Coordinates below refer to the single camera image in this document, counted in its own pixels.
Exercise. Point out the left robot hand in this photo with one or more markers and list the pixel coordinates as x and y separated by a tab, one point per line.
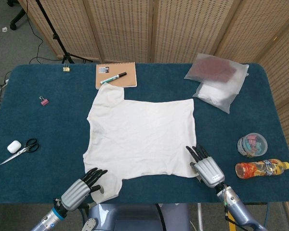
75	192

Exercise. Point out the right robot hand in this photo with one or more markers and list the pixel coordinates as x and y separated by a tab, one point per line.
208	172

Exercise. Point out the white t-shirt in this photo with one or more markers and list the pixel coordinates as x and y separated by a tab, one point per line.
139	134

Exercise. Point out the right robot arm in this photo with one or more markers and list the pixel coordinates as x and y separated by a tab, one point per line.
240	211

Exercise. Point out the white table leg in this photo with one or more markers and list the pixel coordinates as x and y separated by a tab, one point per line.
200	216

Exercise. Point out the clear jar of coloured clips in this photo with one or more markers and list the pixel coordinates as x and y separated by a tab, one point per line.
253	144

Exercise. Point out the orange drink bottle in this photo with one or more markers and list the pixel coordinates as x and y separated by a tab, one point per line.
262	168

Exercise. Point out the yellow floor tape strip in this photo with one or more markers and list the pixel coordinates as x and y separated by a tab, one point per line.
232	226

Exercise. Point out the blue grey robot torso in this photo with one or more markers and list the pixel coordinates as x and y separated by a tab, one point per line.
135	219

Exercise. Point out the frosted bag with white garment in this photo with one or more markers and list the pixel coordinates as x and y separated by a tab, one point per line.
214	98

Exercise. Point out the blue table cover mat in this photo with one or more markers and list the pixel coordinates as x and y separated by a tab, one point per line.
50	120

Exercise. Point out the white earbuds case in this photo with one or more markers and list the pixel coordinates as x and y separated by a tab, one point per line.
14	146

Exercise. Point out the pink binder clip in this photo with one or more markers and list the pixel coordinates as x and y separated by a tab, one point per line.
44	102

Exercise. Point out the frosted bag with red garment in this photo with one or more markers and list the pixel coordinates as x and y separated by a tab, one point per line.
214	67

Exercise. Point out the green white marker pen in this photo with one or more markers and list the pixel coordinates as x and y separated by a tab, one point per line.
113	78

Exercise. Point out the brown spiral notebook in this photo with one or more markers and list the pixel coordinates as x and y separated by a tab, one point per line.
127	81

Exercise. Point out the gold binder clip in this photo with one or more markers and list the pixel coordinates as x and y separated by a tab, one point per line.
66	69

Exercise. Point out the black tripod stand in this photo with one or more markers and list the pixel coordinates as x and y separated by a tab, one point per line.
55	36

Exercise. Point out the white paper scrap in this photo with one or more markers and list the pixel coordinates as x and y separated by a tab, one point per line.
4	29

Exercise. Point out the black office chair base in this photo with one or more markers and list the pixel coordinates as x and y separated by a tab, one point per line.
17	20

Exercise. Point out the silver perforated bracket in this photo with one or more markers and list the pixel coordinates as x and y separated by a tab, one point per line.
89	224

